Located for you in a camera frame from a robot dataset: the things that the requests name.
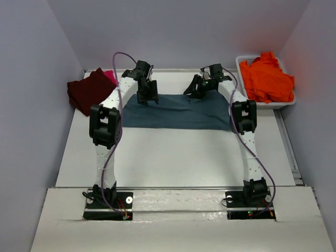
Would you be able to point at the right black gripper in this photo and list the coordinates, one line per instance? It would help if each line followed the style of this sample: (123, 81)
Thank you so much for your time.
(198, 93)

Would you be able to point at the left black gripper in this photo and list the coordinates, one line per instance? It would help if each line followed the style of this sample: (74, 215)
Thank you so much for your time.
(154, 91)

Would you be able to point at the teal blue t shirt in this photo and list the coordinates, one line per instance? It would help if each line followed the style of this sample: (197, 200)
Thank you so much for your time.
(179, 112)

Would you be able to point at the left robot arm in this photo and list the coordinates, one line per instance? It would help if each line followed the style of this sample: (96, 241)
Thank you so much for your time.
(105, 125)

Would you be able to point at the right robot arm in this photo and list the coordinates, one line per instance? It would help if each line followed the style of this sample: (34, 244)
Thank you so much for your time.
(243, 123)

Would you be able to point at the pink folded t shirt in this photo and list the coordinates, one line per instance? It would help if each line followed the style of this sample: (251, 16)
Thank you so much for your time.
(110, 74)

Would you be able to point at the dark red folded t shirt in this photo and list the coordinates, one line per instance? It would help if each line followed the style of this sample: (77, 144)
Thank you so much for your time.
(89, 91)

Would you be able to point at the orange t shirt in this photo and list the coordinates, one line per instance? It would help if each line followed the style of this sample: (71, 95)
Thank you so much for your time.
(265, 81)

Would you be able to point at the white plastic basket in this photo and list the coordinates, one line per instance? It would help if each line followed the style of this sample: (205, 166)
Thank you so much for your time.
(260, 105)

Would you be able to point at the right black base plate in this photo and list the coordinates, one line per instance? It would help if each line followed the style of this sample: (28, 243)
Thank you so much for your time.
(239, 209)

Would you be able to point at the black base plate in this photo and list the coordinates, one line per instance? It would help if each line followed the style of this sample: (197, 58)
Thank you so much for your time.
(95, 210)
(239, 209)

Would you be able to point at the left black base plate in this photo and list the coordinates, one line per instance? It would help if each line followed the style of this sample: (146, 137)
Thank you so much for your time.
(95, 210)

